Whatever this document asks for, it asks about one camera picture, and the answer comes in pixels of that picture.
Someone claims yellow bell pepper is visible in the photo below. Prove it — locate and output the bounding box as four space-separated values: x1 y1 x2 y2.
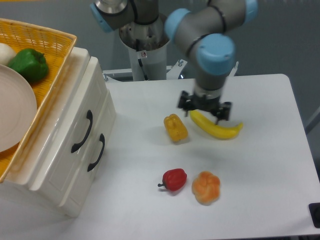
163 114 189 142

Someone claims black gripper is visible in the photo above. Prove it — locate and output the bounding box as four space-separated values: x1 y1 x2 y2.
177 87 232 125

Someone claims red bell pepper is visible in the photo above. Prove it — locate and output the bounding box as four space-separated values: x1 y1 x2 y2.
157 168 187 192

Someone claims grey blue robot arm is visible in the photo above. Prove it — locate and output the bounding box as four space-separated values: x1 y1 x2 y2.
90 0 258 121

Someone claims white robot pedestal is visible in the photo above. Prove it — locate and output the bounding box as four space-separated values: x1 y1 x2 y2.
102 12 187 82

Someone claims white drawer cabinet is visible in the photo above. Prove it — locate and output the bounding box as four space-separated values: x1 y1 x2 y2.
0 46 118 218

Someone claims black object at edge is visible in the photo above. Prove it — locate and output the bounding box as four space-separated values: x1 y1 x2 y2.
308 202 320 229

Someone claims green bell pepper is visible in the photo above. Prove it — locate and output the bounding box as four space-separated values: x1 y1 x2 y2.
7 48 49 84

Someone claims white metal bracket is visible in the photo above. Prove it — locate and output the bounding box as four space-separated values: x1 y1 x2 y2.
228 61 239 77

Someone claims beige plate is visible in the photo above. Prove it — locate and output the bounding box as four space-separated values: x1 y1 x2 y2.
0 65 37 152

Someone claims yellow banana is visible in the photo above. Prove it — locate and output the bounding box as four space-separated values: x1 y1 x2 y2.
189 110 244 140

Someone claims orange knotted bread roll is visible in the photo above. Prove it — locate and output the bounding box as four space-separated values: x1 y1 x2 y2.
191 171 221 206

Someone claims white round vegetable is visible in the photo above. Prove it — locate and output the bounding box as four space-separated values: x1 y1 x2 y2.
0 43 16 66

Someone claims yellow woven basket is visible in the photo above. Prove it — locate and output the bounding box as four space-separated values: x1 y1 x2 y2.
0 18 77 182

